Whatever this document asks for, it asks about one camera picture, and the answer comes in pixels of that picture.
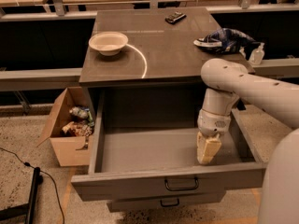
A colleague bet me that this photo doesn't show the grey metal rail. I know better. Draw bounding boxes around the grey metal rail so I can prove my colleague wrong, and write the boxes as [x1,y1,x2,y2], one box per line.
[0,68,81,91]

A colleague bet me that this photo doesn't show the black stand base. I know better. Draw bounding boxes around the black stand base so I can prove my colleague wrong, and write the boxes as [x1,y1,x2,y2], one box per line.
[0,167,42,224]

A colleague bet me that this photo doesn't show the grey top drawer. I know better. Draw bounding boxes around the grey top drawer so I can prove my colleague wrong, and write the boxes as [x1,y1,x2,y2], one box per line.
[72,88,266,201]

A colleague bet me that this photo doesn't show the crumpled snack bag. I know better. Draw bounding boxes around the crumpled snack bag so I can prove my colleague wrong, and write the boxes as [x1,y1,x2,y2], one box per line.
[69,106,93,120]

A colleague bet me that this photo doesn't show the cardboard box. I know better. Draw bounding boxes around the cardboard box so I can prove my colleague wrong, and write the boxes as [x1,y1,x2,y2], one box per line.
[37,87,93,166]

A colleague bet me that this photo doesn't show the black floor cable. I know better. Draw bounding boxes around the black floor cable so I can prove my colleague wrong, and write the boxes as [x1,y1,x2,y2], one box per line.
[0,147,65,224]

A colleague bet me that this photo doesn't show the grey drawer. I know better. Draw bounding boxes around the grey drawer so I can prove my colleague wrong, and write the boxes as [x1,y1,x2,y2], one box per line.
[72,88,266,201]
[107,191,226,212]

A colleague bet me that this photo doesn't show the clear sanitizer bottle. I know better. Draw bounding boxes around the clear sanitizer bottle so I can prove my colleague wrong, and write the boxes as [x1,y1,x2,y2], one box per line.
[249,43,264,65]

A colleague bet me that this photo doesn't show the grey drawer cabinet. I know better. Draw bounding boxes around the grey drawer cabinet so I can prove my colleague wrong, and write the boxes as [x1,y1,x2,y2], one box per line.
[79,7,220,131]

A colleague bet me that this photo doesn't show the colourful snack wrappers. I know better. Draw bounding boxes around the colourful snack wrappers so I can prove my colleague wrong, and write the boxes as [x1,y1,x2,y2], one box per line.
[61,121,93,137]

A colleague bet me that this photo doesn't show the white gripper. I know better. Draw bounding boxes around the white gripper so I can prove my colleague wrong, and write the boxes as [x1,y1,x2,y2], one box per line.
[197,109,231,165]

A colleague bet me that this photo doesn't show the black mobile phone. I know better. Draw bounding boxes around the black mobile phone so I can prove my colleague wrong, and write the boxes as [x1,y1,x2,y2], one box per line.
[165,11,186,24]

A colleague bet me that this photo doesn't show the grey bottom drawer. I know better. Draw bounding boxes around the grey bottom drawer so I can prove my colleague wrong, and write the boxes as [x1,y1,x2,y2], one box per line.
[107,191,226,212]

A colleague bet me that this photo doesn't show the white bowl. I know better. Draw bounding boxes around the white bowl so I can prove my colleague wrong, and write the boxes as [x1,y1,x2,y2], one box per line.
[89,32,128,56]

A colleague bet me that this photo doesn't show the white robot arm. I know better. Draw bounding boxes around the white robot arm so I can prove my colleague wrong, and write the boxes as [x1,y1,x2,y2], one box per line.
[197,59,299,224]

